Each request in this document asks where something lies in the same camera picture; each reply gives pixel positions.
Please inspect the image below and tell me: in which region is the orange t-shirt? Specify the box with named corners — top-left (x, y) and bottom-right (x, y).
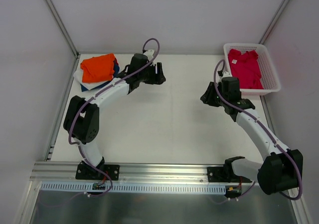
top-left (80, 53), bottom-right (115, 83)

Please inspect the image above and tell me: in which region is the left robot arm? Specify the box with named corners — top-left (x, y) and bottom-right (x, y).
top-left (63, 49), bottom-right (166, 179)

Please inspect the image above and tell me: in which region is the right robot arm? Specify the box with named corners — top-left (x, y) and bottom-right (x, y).
top-left (200, 77), bottom-right (303, 201)

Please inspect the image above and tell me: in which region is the magenta t-shirt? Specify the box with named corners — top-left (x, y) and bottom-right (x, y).
top-left (228, 49), bottom-right (264, 90)

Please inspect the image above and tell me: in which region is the white plastic basket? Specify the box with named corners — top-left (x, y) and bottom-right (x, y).
top-left (223, 43), bottom-right (281, 96)

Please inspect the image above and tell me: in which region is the blue folded t-shirt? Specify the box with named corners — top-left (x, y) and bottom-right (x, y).
top-left (80, 63), bottom-right (120, 92)

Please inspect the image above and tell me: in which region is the white folded t-shirt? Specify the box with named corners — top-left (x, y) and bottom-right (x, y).
top-left (73, 69), bottom-right (110, 91)

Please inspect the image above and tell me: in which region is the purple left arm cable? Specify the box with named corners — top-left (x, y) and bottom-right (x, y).
top-left (68, 38), bottom-right (161, 198)

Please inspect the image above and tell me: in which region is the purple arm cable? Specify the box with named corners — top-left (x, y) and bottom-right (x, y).
top-left (68, 38), bottom-right (161, 198)
top-left (214, 59), bottom-right (304, 201)

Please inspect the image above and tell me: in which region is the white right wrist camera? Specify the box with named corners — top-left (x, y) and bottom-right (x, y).
top-left (217, 71), bottom-right (232, 77)

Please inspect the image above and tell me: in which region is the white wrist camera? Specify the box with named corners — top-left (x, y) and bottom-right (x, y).
top-left (143, 49), bottom-right (155, 61)
top-left (217, 71), bottom-right (232, 77)

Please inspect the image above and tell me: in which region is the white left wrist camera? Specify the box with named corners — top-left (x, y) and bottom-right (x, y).
top-left (143, 49), bottom-right (155, 61)

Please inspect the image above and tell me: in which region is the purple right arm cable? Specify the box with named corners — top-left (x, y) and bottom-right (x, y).
top-left (214, 59), bottom-right (304, 201)

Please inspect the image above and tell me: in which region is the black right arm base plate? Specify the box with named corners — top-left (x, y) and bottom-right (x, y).
top-left (206, 166), bottom-right (252, 183)

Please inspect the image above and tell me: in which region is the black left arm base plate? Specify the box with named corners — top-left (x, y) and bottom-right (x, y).
top-left (75, 162), bottom-right (120, 181)

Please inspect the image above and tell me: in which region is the aluminium mounting rail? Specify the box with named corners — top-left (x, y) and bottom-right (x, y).
top-left (29, 161), bottom-right (300, 186)

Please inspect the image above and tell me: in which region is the white slotted cable duct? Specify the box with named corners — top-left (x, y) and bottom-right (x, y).
top-left (40, 181), bottom-right (226, 195)

